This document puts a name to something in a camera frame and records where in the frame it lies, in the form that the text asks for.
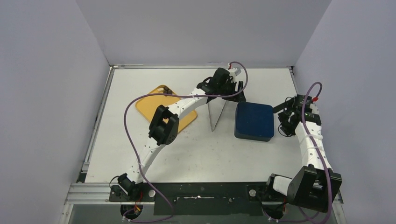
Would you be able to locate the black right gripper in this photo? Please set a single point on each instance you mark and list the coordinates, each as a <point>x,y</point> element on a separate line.
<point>285,120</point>

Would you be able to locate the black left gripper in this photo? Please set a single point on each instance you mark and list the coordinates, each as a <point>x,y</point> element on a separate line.
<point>239,97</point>

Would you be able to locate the metal tweezers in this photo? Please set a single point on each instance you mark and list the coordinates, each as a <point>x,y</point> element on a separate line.
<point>215,110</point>

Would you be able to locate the blue box lid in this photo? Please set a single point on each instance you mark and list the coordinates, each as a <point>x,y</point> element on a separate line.
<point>254,121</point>

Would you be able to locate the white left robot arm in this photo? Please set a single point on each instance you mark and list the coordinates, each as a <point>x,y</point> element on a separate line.
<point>163,128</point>

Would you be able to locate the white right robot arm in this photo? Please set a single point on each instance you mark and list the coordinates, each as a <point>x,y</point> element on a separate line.
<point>315,184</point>

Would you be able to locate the yellow tray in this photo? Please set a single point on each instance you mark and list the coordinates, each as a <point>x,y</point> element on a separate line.
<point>148,105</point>

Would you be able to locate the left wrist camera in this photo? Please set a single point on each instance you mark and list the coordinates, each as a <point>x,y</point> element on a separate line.
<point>234,71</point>

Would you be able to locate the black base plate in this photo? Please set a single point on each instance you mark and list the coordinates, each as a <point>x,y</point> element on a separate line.
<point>202,198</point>

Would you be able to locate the aluminium frame rail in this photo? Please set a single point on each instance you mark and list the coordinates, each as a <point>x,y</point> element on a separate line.
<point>92,193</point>

